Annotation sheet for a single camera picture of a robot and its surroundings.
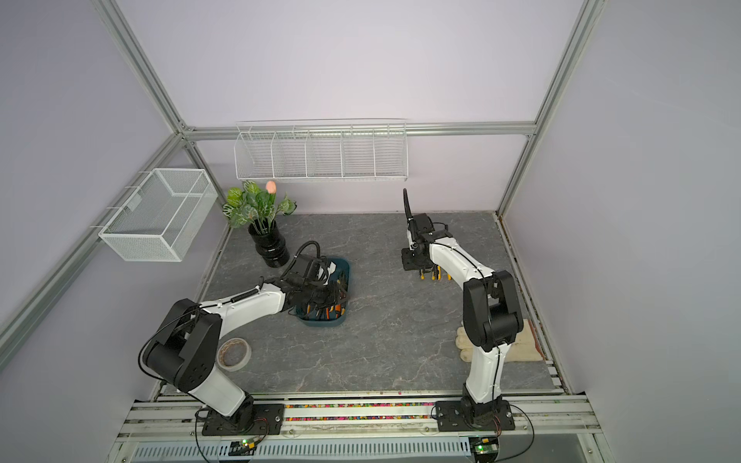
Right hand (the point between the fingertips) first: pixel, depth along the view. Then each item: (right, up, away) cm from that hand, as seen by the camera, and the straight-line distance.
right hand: (411, 260), depth 96 cm
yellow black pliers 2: (+8, -6, +6) cm, 12 cm away
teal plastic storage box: (-25, -17, -5) cm, 31 cm away
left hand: (-20, -11, -8) cm, 25 cm away
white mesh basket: (-75, +13, -12) cm, 77 cm away
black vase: (-48, +5, +3) cm, 49 cm away
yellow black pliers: (+4, -6, +6) cm, 9 cm away
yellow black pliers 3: (+4, -1, -35) cm, 36 cm away
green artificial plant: (-49, +17, -7) cm, 53 cm away
